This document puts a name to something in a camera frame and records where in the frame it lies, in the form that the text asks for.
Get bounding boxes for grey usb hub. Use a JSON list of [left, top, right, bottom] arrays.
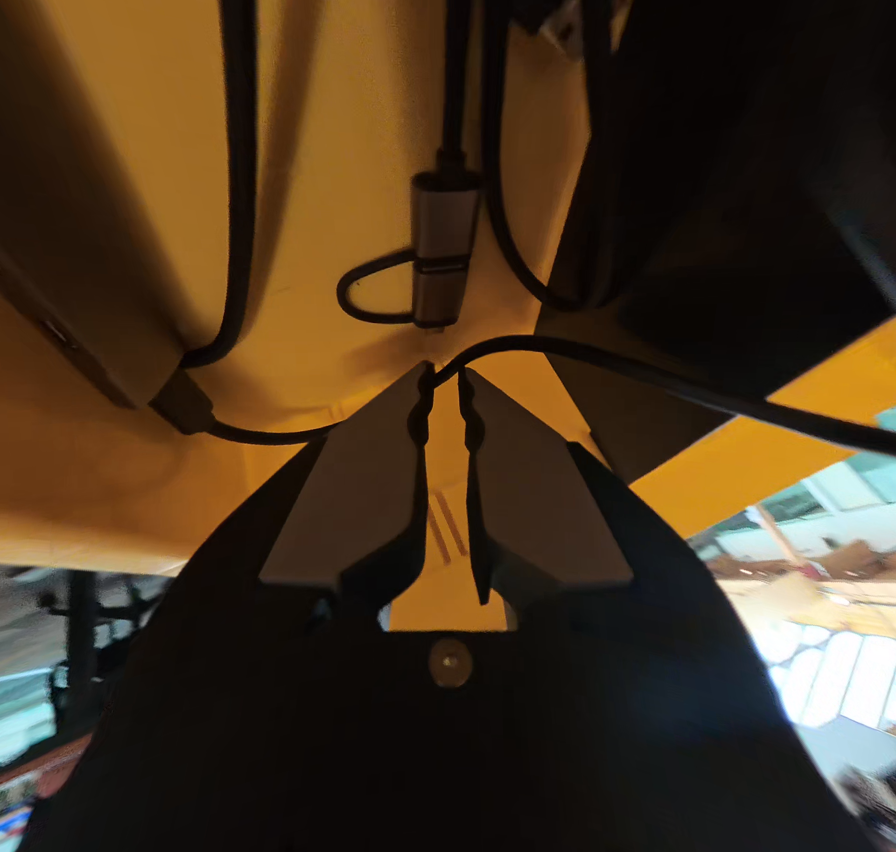
[[0, 0, 205, 410]]

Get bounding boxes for yellow plastic bin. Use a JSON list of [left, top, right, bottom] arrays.
[[0, 0, 896, 576]]

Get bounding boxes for short black hub cable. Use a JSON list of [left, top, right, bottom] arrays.
[[181, 0, 485, 331]]

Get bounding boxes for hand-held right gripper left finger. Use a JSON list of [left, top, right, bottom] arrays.
[[259, 360, 436, 611]]

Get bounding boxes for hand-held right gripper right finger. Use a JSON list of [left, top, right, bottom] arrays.
[[456, 367, 634, 604]]

